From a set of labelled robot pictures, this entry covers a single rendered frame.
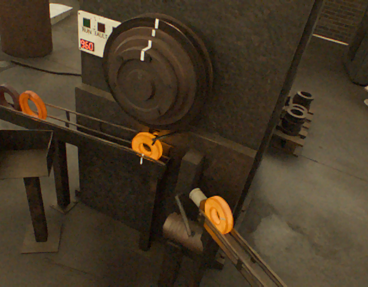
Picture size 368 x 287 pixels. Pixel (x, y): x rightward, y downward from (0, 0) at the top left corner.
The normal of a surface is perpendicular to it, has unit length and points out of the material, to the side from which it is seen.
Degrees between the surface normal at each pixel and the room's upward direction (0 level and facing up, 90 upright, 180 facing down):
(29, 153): 5
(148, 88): 90
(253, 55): 90
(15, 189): 0
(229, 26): 90
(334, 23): 90
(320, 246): 0
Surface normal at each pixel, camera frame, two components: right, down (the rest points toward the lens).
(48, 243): 0.14, -0.79
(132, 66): -0.43, 0.49
